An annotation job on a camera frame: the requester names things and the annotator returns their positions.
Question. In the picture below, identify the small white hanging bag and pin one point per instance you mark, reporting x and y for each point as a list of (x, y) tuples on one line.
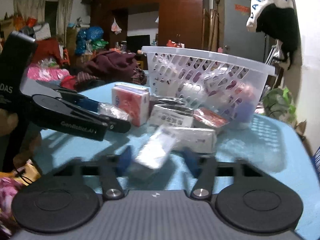
[(115, 28)]

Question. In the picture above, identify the blue plastic bags pile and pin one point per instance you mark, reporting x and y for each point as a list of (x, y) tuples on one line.
[(89, 39)]

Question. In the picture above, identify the small red packet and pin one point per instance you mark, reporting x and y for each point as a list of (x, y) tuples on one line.
[(205, 118)]

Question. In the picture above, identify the red white tissue box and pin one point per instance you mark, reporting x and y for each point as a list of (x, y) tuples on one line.
[(134, 100)]

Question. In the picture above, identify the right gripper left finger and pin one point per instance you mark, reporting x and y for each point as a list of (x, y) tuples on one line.
[(110, 168)]

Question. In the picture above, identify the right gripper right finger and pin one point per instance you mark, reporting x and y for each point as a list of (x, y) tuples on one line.
[(204, 169)]

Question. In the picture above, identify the dark red wooden wardrobe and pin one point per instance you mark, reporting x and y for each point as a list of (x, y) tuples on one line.
[(178, 20)]

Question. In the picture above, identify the clear tissue pack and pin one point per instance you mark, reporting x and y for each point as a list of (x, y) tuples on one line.
[(154, 153)]

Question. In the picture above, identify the crinkled clear plastic packet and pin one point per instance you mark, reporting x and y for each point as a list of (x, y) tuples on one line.
[(112, 111)]

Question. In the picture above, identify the beige window curtain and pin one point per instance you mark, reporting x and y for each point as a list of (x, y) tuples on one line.
[(36, 9)]

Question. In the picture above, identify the green plastic bag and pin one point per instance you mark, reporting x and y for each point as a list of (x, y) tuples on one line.
[(278, 104)]

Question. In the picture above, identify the grey metal door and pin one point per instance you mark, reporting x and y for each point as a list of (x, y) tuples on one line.
[(237, 40)]

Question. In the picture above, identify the dark maroon clothes pile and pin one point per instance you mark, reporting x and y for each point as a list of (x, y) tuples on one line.
[(109, 66)]

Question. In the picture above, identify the long white box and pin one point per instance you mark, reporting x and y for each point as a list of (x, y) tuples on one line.
[(199, 140)]

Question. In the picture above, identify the black hanging garment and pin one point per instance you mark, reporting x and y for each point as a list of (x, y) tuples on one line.
[(280, 24)]

